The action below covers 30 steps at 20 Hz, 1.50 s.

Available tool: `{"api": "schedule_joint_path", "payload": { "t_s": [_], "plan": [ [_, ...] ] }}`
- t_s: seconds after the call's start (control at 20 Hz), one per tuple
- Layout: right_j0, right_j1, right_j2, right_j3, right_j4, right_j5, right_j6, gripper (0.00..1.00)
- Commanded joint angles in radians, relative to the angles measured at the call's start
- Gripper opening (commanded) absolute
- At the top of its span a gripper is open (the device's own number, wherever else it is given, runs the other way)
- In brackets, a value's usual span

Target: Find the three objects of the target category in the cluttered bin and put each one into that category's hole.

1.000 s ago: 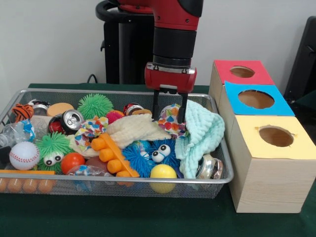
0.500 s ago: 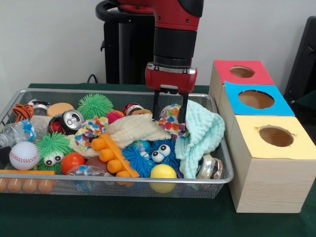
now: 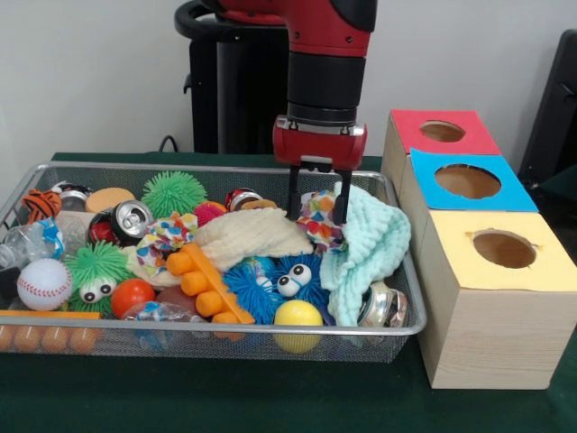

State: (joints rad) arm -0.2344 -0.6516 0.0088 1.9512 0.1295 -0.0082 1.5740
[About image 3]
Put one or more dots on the cream knitted cloth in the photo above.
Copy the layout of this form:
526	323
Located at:
243	239

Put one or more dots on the green spiky toy with eyes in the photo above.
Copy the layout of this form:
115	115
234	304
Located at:
97	270

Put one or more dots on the dark green tablecloth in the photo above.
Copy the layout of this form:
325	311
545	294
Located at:
225	397
561	178

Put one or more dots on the black upright panel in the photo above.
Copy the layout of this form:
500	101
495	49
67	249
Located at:
554	113

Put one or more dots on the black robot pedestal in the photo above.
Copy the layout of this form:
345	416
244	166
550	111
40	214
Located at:
205	90

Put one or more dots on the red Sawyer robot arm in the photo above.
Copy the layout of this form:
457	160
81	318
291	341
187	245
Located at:
324	76

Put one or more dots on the mint green knitted cloth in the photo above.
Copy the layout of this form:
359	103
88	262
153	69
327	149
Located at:
369	243

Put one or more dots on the shallow clear mesh bin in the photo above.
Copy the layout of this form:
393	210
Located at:
252	347

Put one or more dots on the polka dot cloth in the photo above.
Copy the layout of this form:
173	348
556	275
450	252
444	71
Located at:
317	230

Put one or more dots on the orange ball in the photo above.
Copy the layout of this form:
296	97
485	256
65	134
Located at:
133	297

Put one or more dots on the long orange toy block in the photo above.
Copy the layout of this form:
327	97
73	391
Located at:
203	279

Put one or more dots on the wooden box with three holes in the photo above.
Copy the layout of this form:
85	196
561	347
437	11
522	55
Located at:
496	343

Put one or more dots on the blue spiky toy with eyes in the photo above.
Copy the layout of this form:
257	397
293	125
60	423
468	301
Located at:
252	288

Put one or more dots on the yellow ball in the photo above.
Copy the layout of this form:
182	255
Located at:
297	315

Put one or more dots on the white baseball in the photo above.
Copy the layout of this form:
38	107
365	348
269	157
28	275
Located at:
44	284

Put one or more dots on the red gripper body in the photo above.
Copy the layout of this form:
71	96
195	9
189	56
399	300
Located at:
320	146

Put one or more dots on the green spiky ball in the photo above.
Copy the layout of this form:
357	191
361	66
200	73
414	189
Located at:
173	194

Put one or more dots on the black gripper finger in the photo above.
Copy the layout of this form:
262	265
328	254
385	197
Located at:
342	198
293	191

